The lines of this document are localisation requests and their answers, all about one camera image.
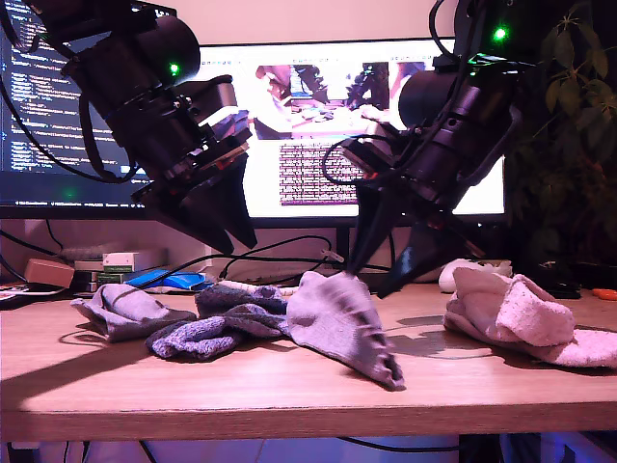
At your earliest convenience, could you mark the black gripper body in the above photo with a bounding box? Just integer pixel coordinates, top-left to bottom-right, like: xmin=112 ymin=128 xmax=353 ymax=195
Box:
xmin=359 ymin=139 xmax=486 ymax=258
xmin=106 ymin=98 xmax=253 ymax=204

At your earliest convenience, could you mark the grey ribbed sock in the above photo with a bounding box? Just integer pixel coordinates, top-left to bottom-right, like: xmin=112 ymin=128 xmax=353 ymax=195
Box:
xmin=70 ymin=283 xmax=198 ymax=344
xmin=286 ymin=270 xmax=407 ymax=393

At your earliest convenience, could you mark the pink fluffy sock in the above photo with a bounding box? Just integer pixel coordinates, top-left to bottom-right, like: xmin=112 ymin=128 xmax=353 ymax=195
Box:
xmin=442 ymin=308 xmax=617 ymax=370
xmin=450 ymin=266 xmax=577 ymax=349

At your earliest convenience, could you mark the white game controller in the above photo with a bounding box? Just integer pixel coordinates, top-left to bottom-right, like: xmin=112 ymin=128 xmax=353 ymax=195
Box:
xmin=437 ymin=259 xmax=513 ymax=294

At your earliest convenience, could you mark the bright screen monitor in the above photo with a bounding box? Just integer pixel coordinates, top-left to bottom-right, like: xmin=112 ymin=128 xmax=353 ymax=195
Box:
xmin=192 ymin=38 xmax=506 ymax=231

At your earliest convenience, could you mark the black monitor stand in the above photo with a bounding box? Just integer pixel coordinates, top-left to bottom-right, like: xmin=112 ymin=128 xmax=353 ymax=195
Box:
xmin=335 ymin=229 xmax=367 ymax=281

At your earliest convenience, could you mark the white box green label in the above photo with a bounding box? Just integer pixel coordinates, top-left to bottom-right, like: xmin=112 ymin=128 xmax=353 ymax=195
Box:
xmin=101 ymin=249 xmax=169 ymax=274

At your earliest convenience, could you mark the blue plastic packet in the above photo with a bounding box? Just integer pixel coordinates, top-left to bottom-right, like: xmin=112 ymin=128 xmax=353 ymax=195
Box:
xmin=123 ymin=269 xmax=213 ymax=294

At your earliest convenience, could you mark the pale grey flat object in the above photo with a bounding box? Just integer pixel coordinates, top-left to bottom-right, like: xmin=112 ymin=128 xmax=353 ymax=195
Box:
xmin=61 ymin=242 xmax=127 ymax=262

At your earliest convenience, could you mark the dark code screen monitor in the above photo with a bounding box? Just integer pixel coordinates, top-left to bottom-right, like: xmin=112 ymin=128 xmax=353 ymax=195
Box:
xmin=0 ymin=0 xmax=179 ymax=222

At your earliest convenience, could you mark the green leafy houseplant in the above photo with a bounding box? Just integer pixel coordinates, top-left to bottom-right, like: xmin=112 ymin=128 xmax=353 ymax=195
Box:
xmin=500 ymin=4 xmax=617 ymax=290

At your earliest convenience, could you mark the black wallet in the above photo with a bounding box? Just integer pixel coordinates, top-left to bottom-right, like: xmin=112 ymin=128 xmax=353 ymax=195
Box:
xmin=544 ymin=284 xmax=583 ymax=301

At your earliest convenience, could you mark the black flat device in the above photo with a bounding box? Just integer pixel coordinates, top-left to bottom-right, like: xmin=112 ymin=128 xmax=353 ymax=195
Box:
xmin=0 ymin=283 xmax=73 ymax=312

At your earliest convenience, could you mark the black long desk cable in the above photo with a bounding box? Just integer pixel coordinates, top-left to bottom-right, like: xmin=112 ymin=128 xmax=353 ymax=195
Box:
xmin=139 ymin=254 xmax=401 ymax=289

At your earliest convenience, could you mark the black arching desk cable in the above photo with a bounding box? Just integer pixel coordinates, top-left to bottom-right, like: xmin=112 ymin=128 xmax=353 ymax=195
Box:
xmin=219 ymin=234 xmax=335 ymax=286

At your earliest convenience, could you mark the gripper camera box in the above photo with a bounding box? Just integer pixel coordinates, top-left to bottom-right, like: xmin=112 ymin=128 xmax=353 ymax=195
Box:
xmin=190 ymin=74 xmax=252 ymax=144
xmin=336 ymin=120 xmax=404 ymax=171

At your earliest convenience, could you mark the white coiled cable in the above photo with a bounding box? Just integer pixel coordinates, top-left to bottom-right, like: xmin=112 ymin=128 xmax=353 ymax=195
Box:
xmin=219 ymin=279 xmax=300 ymax=296

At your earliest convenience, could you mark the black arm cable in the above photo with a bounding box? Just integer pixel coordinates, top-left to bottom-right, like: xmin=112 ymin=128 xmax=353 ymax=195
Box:
xmin=427 ymin=0 xmax=464 ymax=64
xmin=0 ymin=71 xmax=121 ymax=183

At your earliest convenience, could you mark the black hanging monitor cable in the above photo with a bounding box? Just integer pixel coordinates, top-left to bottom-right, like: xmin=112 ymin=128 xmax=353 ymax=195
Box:
xmin=45 ymin=220 xmax=67 ymax=253

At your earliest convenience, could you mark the black slanting wall cable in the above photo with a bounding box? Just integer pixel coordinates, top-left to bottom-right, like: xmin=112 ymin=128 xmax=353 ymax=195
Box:
xmin=0 ymin=230 xmax=62 ymax=258

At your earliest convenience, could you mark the black cable under table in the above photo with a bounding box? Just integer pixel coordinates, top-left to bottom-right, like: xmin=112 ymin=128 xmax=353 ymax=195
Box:
xmin=336 ymin=436 xmax=462 ymax=454

